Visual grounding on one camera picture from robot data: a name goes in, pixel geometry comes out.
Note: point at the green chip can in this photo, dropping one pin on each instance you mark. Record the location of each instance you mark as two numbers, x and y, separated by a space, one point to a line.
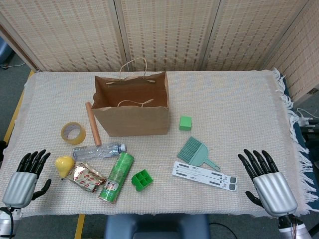
117 174

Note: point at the woven folding screen panel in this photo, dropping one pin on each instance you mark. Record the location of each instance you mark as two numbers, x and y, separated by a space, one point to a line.
299 62
254 32
62 32
167 32

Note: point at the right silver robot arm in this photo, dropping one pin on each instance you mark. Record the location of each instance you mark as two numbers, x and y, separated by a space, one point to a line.
291 229

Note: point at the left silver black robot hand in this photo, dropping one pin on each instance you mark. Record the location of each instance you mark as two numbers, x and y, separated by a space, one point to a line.
18 189

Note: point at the white power strip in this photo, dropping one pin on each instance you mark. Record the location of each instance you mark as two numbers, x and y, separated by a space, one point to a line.
305 120

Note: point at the green cube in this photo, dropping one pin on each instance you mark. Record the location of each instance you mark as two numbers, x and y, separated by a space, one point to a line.
185 123

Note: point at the brown paper bag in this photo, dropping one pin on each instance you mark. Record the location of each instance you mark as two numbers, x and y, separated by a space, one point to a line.
134 122

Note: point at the green plastic compartment block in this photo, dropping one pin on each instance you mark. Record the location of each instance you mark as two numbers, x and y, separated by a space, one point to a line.
142 180

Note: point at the wooden dowel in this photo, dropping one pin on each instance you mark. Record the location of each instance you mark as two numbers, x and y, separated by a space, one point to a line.
93 124

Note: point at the beige woven tablecloth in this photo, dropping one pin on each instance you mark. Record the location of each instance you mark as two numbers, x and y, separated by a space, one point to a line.
224 99

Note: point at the yellow pear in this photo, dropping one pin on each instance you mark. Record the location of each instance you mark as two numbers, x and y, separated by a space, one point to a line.
63 165

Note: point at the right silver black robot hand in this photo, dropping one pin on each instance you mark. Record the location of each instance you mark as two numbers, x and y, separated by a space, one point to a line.
274 194

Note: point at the white folding laptop stand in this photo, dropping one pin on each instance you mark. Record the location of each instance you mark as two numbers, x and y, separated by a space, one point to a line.
199 173

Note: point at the clear plastic water bottle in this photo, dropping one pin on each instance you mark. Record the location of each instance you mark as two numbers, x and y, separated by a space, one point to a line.
99 150

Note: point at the teal mini dustpan brush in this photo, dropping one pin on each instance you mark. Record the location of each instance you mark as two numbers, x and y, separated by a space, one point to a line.
197 154

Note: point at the black box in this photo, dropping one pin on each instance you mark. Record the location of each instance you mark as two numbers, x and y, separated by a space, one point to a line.
311 137

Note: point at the yellow packing tape roll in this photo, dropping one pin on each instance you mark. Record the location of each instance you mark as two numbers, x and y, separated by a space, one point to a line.
79 139

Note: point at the blue chair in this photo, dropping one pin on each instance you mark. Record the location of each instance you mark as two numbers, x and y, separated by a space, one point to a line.
154 226

